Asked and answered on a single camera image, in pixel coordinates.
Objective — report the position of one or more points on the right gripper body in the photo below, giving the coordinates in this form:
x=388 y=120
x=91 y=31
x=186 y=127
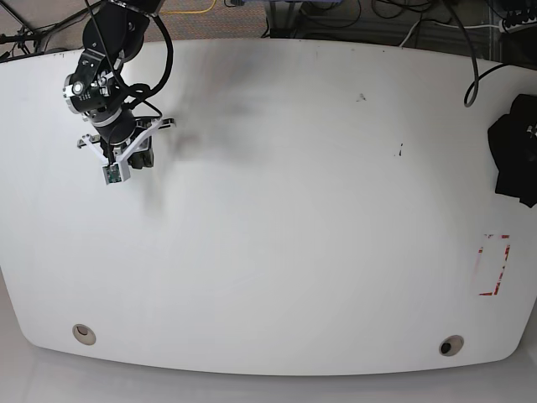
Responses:
x=107 y=153

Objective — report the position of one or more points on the black printed T-shirt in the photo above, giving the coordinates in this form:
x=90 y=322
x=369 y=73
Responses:
x=512 y=142

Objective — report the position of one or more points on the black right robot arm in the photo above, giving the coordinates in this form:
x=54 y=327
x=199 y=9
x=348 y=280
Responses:
x=112 y=37

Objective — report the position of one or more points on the black tripod legs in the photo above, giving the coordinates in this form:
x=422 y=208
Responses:
x=46 y=26

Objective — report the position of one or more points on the left table grommet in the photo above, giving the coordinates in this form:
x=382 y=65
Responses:
x=84 y=335

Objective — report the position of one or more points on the table grommet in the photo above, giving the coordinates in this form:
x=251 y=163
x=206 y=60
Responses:
x=451 y=346
x=84 y=335

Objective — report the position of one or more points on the right table grommet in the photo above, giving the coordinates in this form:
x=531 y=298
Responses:
x=451 y=346

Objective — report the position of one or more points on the white power strip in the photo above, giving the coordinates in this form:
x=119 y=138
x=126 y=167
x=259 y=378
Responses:
x=517 y=20

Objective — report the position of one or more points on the red tape marking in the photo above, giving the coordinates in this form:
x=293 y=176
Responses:
x=491 y=264

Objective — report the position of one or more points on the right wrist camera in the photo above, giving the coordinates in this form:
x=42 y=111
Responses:
x=117 y=172

